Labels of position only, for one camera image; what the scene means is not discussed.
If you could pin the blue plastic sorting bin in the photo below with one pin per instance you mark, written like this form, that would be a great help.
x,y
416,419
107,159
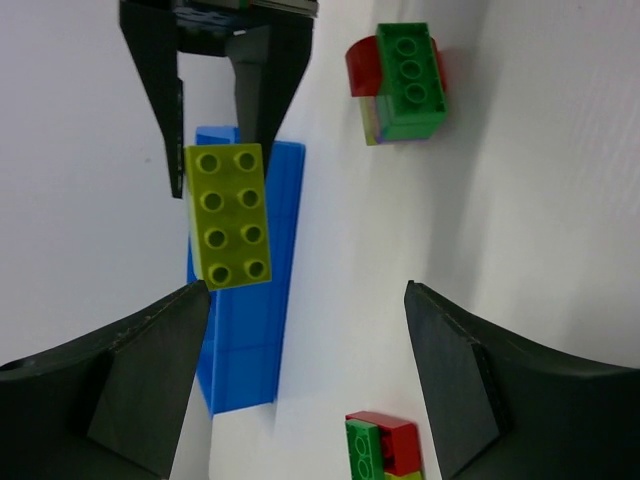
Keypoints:
x,y
240,359

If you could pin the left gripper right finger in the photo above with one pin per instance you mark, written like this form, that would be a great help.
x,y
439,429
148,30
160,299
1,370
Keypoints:
x,y
501,406

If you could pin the small stacked lego block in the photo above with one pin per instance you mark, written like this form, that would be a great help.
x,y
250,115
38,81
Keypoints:
x,y
398,78

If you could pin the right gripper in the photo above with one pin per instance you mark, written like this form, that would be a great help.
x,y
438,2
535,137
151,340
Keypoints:
x,y
268,61

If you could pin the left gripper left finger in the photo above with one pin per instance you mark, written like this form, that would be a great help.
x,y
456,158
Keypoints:
x,y
109,404

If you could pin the large lego block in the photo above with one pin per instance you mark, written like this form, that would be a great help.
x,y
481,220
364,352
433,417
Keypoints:
x,y
382,446

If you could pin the lime two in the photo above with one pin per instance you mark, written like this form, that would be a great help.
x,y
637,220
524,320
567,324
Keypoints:
x,y
229,234

